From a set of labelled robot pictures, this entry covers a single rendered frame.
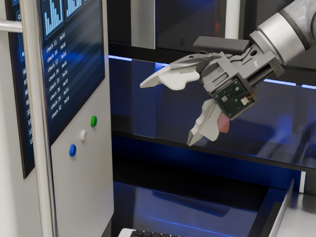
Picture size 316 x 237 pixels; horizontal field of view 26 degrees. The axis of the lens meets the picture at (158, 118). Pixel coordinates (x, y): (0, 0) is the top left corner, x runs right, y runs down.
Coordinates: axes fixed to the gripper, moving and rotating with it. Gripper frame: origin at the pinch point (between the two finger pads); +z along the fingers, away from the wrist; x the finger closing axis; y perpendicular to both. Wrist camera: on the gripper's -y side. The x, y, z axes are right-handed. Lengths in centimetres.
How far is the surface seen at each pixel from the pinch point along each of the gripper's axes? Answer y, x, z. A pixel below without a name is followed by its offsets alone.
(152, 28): -34.0, 4.9, -5.9
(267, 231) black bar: -3.8, 41.2, -0.9
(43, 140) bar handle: 9.6, -15.5, 14.1
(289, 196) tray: -15, 48, -8
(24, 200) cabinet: 5.0, -5.9, 24.7
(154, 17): -34.0, 3.0, -7.6
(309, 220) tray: -7, 49, -9
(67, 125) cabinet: -11.0, -2.5, 15.5
